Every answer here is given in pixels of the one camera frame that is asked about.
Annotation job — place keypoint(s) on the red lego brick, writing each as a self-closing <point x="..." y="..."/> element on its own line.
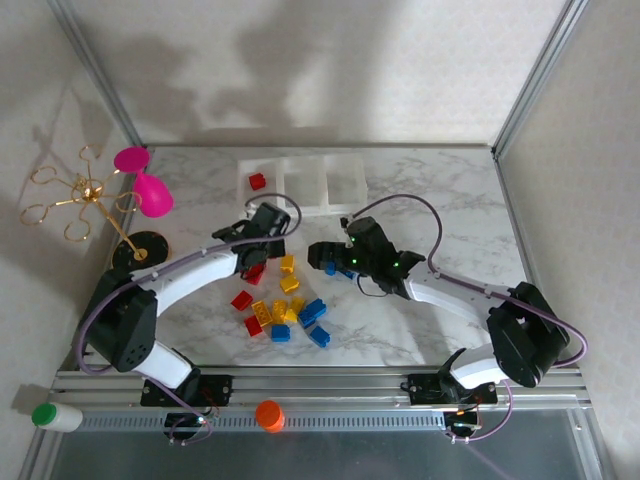
<point x="256" y="276"/>
<point x="241" y="300"/>
<point x="253" y="325"/>
<point x="257" y="181"/>

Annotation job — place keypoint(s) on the small yellow lego brick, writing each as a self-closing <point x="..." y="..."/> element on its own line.
<point x="287" y="263"/>

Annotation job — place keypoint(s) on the long yellow lego brick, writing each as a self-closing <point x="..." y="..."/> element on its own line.
<point x="261" y="312"/>

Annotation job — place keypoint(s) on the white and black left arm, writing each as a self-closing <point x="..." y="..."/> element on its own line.
<point x="200" y="272"/>

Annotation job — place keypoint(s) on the gold glass holder stand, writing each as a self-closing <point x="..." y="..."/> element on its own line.
<point x="155" y="247"/>

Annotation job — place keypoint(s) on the pink wine glass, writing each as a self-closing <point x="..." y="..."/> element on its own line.
<point x="152" y="197"/>

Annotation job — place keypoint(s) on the orange bottle cap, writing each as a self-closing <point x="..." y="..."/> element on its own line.
<point x="270" y="416"/>

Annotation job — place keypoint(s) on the small black connector board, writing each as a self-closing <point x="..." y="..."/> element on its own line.
<point x="462" y="422"/>
<point x="182" y="422"/>

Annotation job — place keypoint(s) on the grey metal sheet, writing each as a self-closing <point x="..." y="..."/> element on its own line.
<point x="350" y="457"/>

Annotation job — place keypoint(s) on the white bottle green cap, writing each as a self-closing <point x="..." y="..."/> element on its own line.
<point x="62" y="419"/>

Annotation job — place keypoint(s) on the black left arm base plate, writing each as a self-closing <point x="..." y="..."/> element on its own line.
<point x="220" y="387"/>

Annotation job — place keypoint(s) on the aluminium table back rail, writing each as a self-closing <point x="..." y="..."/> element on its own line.
<point x="400" y="146"/>

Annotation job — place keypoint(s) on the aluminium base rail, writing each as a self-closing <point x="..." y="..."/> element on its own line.
<point x="325" y="385"/>

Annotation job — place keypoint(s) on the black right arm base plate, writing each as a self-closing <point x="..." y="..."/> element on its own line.
<point x="425" y="390"/>

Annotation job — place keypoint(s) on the aluminium table side rail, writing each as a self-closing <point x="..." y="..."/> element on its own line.
<point x="525" y="250"/>

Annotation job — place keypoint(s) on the aluminium frame post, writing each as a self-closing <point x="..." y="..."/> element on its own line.
<point x="538" y="75"/>
<point x="100" y="75"/>

